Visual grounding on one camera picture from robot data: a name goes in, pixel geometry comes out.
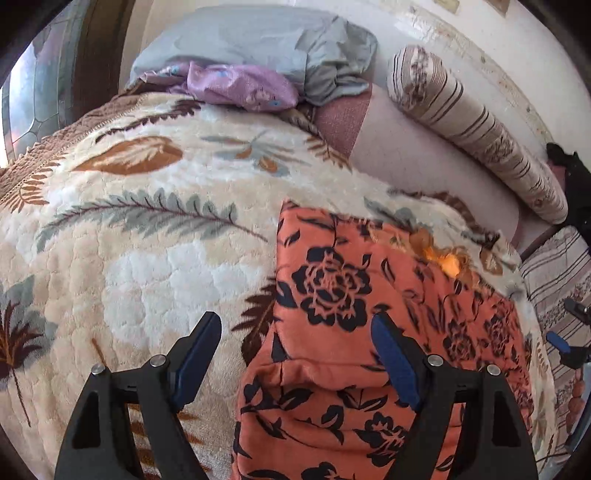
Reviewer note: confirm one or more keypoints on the striped floral bolster pillow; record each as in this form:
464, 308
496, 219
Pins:
480, 129

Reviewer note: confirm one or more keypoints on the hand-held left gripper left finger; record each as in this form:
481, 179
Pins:
196, 364

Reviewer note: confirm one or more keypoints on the purple printed cloth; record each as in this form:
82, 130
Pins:
231, 83

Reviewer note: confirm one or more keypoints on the orange black floral pants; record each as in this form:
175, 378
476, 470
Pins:
332, 397

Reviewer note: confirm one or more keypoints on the cream leaf print blanket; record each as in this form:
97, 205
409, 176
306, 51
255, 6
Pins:
138, 240

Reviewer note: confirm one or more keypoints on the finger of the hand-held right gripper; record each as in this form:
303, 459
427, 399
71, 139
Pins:
577, 308
565, 347

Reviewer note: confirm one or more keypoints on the dark cloth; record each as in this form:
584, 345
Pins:
575, 175

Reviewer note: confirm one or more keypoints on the striped floral mattress cover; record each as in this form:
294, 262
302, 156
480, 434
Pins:
549, 286

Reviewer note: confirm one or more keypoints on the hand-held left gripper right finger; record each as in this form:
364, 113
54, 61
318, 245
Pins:
397, 364

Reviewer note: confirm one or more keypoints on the stained glass window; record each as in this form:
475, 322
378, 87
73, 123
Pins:
41, 92

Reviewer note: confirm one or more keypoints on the grey-blue pillow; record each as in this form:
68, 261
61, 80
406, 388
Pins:
258, 41

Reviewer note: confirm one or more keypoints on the pink bed sheet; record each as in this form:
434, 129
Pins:
406, 152

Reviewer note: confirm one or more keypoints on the brown wooden window frame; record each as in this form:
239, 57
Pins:
104, 55

